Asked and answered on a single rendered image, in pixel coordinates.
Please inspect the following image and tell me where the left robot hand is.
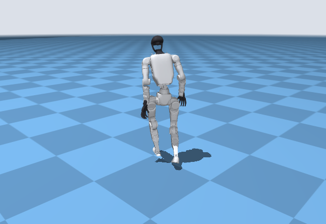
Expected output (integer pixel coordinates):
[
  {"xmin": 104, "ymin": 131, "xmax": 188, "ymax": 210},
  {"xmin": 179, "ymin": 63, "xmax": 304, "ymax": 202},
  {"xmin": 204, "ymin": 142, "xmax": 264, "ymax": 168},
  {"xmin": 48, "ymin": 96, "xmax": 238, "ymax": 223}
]
[{"xmin": 141, "ymin": 100, "xmax": 149, "ymax": 119}]

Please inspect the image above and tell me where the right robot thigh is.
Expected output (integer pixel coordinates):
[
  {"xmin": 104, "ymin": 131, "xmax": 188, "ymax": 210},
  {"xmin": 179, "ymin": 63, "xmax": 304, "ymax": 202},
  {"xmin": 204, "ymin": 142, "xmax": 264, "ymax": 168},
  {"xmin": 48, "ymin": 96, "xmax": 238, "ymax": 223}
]
[{"xmin": 169, "ymin": 97, "xmax": 180, "ymax": 135}]

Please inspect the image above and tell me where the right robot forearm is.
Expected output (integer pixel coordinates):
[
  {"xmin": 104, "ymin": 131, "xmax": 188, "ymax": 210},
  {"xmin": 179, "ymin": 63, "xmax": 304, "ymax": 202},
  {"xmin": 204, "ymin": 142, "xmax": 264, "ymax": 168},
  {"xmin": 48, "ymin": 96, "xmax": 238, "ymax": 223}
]
[{"xmin": 178, "ymin": 79, "xmax": 186, "ymax": 97}]

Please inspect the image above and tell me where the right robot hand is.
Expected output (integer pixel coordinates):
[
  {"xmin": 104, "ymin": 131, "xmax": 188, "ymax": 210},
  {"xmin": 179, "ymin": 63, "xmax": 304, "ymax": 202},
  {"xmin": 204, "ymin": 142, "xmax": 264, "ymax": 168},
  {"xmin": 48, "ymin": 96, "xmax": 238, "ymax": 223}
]
[{"xmin": 178, "ymin": 93, "xmax": 186, "ymax": 106}]

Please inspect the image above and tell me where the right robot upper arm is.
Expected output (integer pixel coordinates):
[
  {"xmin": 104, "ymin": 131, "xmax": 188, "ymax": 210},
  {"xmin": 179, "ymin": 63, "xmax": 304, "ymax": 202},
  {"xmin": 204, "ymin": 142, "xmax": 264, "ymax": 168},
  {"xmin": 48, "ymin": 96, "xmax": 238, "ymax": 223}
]
[{"xmin": 171, "ymin": 54, "xmax": 185, "ymax": 81}]

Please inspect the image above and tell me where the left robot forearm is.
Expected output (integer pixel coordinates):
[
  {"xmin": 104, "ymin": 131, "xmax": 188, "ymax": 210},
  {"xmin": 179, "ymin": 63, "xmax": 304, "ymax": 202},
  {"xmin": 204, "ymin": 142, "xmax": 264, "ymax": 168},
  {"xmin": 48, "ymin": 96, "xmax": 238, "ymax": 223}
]
[{"xmin": 142, "ymin": 80, "xmax": 150, "ymax": 104}]

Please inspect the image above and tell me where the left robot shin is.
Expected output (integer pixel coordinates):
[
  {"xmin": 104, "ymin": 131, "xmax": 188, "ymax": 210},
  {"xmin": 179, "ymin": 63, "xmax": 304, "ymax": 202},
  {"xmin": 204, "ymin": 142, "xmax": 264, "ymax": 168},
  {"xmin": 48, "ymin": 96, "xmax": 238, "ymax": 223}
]
[{"xmin": 149, "ymin": 121, "xmax": 160, "ymax": 154}]

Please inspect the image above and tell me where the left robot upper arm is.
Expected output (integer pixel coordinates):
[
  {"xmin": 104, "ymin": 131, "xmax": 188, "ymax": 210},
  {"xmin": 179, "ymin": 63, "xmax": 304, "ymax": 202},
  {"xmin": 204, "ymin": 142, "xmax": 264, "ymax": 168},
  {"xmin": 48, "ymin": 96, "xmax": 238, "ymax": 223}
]
[{"xmin": 142, "ymin": 57, "xmax": 151, "ymax": 86}]

